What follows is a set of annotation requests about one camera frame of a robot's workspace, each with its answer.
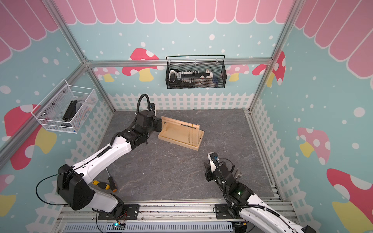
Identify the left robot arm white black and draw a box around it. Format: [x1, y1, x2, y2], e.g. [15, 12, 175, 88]
[55, 94, 162, 218]

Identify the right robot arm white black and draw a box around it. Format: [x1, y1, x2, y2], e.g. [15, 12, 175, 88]
[204, 152, 316, 233]

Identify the wooden jewelry display stand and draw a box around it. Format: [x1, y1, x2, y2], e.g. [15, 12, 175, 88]
[158, 116, 205, 151]

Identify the orange black screwdriver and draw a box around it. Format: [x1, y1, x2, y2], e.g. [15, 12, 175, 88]
[92, 168, 117, 193]

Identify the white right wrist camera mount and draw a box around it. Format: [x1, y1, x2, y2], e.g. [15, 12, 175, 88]
[208, 152, 219, 173]

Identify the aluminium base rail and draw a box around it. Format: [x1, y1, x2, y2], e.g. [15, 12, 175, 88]
[52, 199, 261, 233]

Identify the black wire mesh basket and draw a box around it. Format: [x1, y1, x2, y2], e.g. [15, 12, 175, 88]
[165, 55, 227, 89]

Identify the white wire basket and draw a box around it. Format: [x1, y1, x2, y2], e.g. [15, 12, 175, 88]
[31, 80, 99, 134]

